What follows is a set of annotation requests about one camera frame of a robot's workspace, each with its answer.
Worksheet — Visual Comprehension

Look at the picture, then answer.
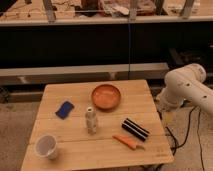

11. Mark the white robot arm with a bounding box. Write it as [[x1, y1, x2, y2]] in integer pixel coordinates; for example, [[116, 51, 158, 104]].
[[157, 63, 213, 115]]

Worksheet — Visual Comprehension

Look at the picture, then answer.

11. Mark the orange wooden bowl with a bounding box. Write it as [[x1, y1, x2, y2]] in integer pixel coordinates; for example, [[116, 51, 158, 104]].
[[91, 84, 121, 110]]

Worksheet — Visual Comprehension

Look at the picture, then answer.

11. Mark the wooden table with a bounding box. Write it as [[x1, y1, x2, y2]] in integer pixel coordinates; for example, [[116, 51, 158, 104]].
[[20, 79, 175, 171]]

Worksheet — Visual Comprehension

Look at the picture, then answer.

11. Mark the blue sponge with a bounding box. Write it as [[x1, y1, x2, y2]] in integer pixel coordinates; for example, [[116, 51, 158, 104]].
[[55, 101, 74, 119]]

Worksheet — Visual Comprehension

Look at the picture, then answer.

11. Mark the black white striped block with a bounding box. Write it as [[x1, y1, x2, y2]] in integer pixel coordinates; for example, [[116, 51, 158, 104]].
[[122, 118, 150, 141]]

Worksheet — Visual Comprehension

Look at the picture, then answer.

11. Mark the orange toy carrot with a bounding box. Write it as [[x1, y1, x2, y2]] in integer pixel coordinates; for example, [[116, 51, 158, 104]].
[[113, 135, 145, 150]]

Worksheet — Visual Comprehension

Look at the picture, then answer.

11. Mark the clear plastic cup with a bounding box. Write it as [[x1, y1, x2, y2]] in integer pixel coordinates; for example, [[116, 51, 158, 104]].
[[34, 134, 58, 160]]

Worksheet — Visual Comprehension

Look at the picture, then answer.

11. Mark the long shelf bench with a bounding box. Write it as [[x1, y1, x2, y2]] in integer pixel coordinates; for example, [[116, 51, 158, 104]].
[[0, 62, 169, 85]]

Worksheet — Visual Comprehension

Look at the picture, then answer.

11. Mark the black floor cable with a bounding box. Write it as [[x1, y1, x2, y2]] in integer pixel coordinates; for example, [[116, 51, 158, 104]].
[[157, 105, 205, 171]]

